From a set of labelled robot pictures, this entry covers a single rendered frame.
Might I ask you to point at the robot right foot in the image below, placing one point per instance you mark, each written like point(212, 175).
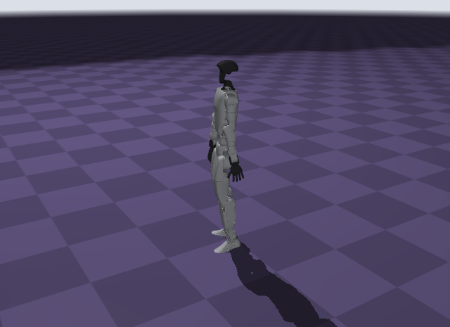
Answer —
point(221, 232)

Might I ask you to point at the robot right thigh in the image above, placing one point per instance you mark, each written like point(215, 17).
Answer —
point(213, 163)

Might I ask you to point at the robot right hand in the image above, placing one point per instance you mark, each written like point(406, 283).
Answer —
point(209, 157)

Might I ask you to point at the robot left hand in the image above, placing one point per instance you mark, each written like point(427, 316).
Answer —
point(235, 170)

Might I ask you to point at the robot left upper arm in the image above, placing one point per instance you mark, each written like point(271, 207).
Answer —
point(230, 102)

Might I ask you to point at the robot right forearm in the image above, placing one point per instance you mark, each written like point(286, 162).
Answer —
point(213, 134)

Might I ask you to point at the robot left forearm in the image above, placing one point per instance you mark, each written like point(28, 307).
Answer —
point(231, 143)

